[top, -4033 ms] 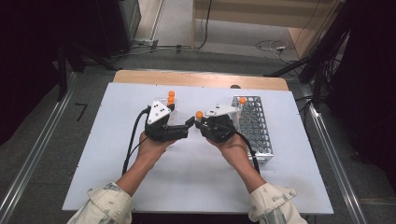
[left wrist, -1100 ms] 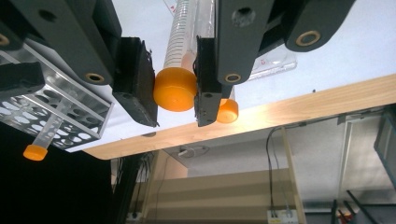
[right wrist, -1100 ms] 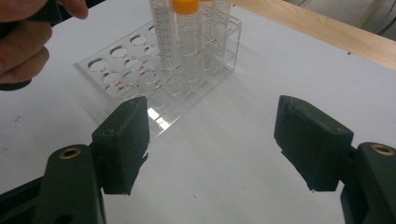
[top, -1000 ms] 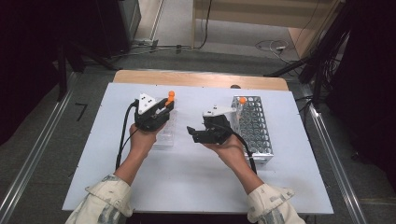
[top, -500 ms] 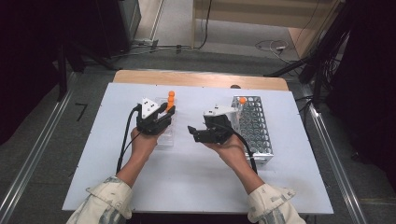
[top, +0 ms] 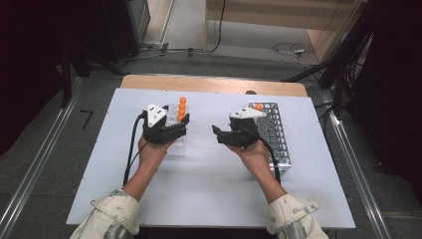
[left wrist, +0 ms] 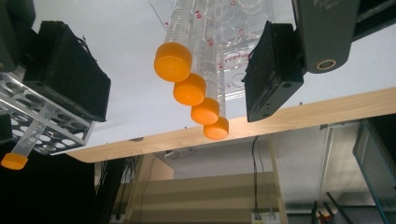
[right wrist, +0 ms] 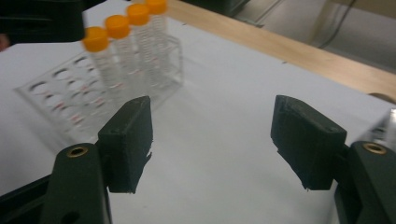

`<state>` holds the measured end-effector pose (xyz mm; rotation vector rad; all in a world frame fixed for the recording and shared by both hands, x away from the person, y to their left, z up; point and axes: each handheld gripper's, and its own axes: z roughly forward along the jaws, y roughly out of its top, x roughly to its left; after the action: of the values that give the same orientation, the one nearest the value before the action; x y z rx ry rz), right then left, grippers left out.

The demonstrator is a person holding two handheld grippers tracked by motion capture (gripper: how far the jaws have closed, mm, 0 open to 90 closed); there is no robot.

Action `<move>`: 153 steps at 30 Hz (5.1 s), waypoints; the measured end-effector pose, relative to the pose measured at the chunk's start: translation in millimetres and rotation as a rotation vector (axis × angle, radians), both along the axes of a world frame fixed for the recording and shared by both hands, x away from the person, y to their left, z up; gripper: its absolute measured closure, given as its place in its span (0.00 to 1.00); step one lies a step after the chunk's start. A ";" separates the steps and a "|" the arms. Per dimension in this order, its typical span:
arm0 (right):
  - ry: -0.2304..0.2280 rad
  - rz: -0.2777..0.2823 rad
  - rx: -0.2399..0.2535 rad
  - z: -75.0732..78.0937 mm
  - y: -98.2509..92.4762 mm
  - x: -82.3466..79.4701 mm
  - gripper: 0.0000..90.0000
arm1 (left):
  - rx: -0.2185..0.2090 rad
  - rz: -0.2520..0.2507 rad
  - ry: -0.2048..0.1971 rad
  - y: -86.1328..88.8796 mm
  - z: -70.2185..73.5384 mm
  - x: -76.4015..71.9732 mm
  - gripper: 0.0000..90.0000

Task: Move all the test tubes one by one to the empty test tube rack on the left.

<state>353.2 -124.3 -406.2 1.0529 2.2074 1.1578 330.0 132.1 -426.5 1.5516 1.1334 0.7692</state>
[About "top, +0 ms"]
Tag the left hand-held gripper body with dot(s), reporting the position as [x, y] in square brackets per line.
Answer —
[157, 131]

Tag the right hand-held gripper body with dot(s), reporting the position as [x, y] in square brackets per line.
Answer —
[242, 136]

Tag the clear plastic tube rack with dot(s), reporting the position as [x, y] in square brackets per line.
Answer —
[177, 147]

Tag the metal tube rack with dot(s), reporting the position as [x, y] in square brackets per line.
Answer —
[278, 139]

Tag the person's left hand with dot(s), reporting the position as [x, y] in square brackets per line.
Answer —
[151, 154]

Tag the person's right hand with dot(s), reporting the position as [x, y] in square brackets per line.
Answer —
[257, 159]

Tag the wooden table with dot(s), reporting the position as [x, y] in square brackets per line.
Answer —
[212, 84]

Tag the white table board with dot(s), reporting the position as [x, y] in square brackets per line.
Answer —
[205, 199]

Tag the black cabinet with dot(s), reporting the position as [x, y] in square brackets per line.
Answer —
[122, 26]

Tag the black metal stand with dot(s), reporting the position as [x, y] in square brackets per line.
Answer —
[66, 76]
[338, 66]

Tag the wooden shelf unit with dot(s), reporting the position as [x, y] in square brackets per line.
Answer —
[282, 13]

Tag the dark curtain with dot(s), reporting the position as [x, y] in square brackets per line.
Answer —
[394, 83]
[26, 66]

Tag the metal floor rail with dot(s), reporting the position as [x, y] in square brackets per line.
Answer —
[351, 166]
[33, 169]

